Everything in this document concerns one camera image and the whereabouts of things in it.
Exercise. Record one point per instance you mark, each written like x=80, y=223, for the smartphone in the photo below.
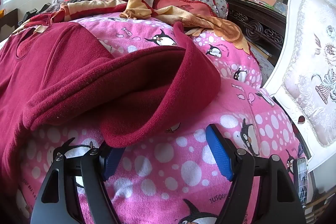
x=300, y=182

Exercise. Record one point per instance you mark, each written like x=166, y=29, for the orange floral blanket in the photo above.
x=223, y=27

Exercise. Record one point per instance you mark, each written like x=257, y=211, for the black device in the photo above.
x=32, y=12

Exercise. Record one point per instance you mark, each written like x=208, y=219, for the white ornate chair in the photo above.
x=309, y=69

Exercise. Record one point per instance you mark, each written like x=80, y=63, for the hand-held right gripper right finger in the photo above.
x=219, y=153

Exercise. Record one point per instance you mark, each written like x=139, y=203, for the dark carved wooden cabinet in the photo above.
x=257, y=22

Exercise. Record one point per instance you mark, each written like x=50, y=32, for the pink penguin print blanket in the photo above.
x=162, y=174

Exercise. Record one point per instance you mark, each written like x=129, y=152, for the dark red sweater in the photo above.
x=65, y=69

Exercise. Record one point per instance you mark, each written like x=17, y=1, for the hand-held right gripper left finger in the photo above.
x=111, y=165

